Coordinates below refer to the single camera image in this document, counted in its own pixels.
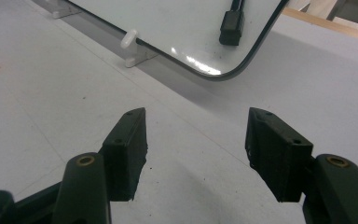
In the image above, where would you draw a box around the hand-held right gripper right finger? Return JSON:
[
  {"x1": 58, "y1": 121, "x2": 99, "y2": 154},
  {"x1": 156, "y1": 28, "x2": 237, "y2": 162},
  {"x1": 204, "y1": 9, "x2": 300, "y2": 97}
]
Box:
[{"x1": 244, "y1": 106, "x2": 315, "y2": 203}]

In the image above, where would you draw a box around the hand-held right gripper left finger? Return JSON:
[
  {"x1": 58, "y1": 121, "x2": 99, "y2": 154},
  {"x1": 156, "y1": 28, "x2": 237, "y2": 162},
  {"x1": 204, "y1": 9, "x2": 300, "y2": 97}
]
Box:
[{"x1": 100, "y1": 106, "x2": 149, "y2": 203}]

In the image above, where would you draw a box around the black and white marker pen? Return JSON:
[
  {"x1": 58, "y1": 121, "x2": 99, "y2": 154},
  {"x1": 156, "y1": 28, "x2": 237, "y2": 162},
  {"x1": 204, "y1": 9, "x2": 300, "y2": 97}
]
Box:
[{"x1": 218, "y1": 0, "x2": 247, "y2": 47}]

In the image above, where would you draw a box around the white whiteboard support foot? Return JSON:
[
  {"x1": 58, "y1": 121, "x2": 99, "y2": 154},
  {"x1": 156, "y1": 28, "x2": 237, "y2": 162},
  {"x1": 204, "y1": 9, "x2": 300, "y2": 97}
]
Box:
[
  {"x1": 45, "y1": 0, "x2": 82, "y2": 20},
  {"x1": 119, "y1": 29, "x2": 160, "y2": 69}
]

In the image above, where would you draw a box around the white whiteboard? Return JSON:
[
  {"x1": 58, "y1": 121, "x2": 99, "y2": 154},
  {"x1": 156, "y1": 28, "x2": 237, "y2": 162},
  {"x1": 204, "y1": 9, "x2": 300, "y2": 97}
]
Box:
[{"x1": 65, "y1": 0, "x2": 291, "y2": 83}]

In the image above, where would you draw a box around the wooden table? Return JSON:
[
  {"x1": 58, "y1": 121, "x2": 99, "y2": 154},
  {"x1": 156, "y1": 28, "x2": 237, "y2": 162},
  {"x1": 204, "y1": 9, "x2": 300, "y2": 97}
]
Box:
[{"x1": 281, "y1": 7, "x2": 358, "y2": 45}]

